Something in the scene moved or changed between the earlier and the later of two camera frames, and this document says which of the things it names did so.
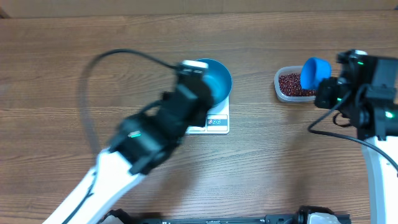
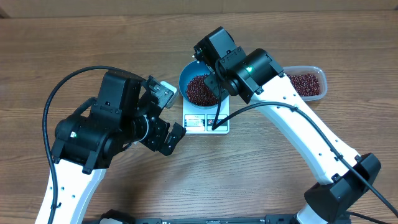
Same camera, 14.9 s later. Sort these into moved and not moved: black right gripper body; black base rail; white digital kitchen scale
Moved: black right gripper body
Not moved: white digital kitchen scale; black base rail
